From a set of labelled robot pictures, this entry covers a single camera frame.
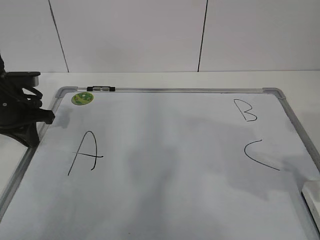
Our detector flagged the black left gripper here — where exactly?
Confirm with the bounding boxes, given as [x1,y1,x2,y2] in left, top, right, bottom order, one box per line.
[0,76,55,148]

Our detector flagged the white whiteboard eraser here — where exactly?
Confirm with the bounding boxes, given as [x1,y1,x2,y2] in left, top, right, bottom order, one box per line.
[301,181,320,232]

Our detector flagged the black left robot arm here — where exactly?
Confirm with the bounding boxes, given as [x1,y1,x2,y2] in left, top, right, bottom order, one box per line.
[0,59,55,148]

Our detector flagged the round green magnet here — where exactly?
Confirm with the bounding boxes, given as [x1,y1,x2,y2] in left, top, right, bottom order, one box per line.
[71,92,94,106]

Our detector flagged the black whiteboard marker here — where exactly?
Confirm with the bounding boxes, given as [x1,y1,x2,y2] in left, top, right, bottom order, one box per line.
[77,86,116,92]

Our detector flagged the white magnetic whiteboard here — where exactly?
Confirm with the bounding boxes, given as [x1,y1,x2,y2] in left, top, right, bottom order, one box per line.
[0,87,320,240]

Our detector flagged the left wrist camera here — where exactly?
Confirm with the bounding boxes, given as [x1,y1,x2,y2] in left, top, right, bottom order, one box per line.
[5,71,41,87]

